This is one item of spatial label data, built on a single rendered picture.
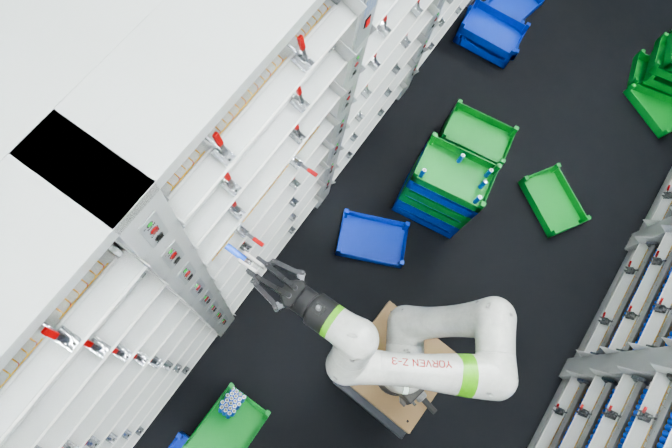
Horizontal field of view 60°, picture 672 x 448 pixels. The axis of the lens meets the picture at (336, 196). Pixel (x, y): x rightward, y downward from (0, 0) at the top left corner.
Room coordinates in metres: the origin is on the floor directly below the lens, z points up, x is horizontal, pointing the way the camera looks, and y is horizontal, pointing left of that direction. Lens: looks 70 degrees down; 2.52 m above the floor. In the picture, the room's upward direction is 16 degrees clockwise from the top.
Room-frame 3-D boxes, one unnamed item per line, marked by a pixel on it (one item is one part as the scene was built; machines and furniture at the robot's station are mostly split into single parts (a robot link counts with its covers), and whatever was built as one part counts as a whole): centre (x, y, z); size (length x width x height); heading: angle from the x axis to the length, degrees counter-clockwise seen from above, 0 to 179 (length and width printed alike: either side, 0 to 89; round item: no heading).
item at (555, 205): (1.17, -0.99, 0.04); 0.30 x 0.20 x 0.08; 39
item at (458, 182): (0.98, -0.43, 0.44); 0.30 x 0.20 x 0.08; 80
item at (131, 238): (0.23, 0.37, 0.84); 0.20 x 0.09 x 1.69; 71
